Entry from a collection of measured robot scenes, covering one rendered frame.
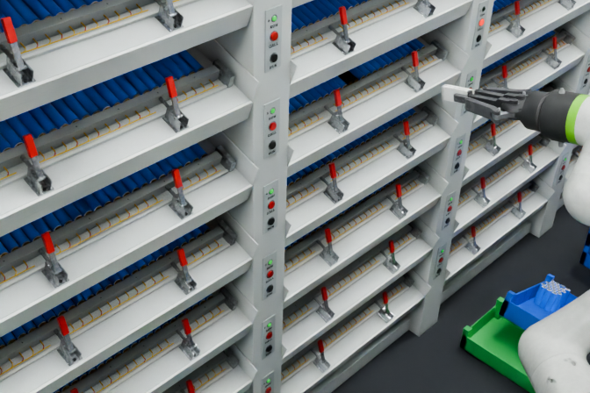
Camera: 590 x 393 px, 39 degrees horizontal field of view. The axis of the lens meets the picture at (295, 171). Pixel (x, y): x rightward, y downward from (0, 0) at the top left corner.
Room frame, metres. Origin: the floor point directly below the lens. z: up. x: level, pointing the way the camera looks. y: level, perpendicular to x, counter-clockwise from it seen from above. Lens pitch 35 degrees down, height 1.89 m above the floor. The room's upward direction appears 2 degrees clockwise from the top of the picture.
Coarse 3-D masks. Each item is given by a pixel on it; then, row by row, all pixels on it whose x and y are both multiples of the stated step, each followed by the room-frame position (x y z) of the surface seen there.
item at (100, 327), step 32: (224, 224) 1.37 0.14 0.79; (160, 256) 1.26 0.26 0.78; (192, 256) 1.30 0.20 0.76; (224, 256) 1.31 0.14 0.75; (96, 288) 1.16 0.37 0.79; (128, 288) 1.18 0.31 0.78; (160, 288) 1.21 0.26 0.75; (192, 288) 1.22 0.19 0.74; (32, 320) 1.08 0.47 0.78; (64, 320) 1.04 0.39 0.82; (96, 320) 1.11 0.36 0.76; (128, 320) 1.12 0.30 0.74; (160, 320) 1.15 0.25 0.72; (0, 352) 0.99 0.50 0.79; (32, 352) 1.02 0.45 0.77; (64, 352) 1.02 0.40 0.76; (96, 352) 1.05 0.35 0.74; (0, 384) 0.95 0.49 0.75; (32, 384) 0.97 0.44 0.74; (64, 384) 1.01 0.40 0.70
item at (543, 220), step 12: (588, 12) 2.35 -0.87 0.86; (576, 24) 2.37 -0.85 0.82; (588, 24) 2.35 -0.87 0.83; (588, 36) 2.34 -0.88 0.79; (576, 72) 2.35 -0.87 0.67; (576, 84) 2.34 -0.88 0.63; (588, 84) 2.40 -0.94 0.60; (552, 168) 2.35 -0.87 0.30; (552, 180) 2.34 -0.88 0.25; (564, 180) 2.40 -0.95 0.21; (552, 204) 2.37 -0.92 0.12; (540, 216) 2.35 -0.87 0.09; (552, 216) 2.39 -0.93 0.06; (540, 228) 2.34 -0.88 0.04
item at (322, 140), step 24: (456, 48) 1.85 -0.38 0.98; (432, 72) 1.80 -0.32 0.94; (456, 72) 1.82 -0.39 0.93; (360, 96) 1.65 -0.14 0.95; (384, 96) 1.67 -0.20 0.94; (408, 96) 1.69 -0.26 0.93; (312, 120) 1.54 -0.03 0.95; (360, 120) 1.57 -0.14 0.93; (384, 120) 1.63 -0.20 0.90; (288, 144) 1.39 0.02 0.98; (312, 144) 1.47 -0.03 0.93; (336, 144) 1.51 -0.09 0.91; (288, 168) 1.40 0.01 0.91
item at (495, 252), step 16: (528, 224) 2.35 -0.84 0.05; (512, 240) 2.28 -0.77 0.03; (480, 256) 2.16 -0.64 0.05; (496, 256) 2.21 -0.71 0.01; (464, 272) 2.08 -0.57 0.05; (448, 288) 2.00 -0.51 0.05; (400, 320) 1.85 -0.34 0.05; (384, 336) 1.78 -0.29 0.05; (368, 352) 1.71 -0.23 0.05; (352, 368) 1.66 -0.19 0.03; (320, 384) 1.58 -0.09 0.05; (336, 384) 1.62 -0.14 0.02
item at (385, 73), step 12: (432, 48) 1.85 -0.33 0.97; (408, 60) 1.79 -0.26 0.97; (420, 60) 1.81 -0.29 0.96; (384, 72) 1.72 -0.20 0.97; (396, 72) 1.75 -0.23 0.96; (360, 84) 1.66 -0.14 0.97; (372, 84) 1.69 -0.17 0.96; (348, 96) 1.63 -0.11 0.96; (312, 108) 1.54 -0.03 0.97; (324, 108) 1.57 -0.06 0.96; (300, 120) 1.52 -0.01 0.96
